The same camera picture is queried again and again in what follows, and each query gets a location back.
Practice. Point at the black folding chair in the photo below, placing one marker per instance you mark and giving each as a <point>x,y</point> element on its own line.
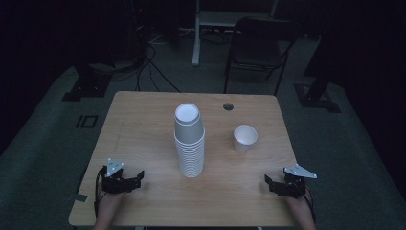
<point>260,48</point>

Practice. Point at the black stand base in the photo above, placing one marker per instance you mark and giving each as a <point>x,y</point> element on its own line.
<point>86,87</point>
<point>316,99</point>

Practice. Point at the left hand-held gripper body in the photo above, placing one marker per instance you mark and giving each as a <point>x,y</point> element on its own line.
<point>116,183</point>

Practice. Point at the person's left hand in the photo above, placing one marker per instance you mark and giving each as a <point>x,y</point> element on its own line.
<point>110,199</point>

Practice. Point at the single white paper cup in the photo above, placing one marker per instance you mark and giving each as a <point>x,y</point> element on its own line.
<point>245,137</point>

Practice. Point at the person's right hand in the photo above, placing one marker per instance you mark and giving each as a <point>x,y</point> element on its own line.
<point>298,202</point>

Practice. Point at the round black table grommet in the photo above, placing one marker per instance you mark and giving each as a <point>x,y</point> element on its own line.
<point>228,106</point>

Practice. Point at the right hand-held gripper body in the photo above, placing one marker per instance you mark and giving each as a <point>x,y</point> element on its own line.
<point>288,188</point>

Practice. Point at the white metal desk frame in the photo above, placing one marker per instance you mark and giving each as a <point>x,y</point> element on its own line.
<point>196,38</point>

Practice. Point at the stack of white paper cups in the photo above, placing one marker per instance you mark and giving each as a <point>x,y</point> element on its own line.
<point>189,153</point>

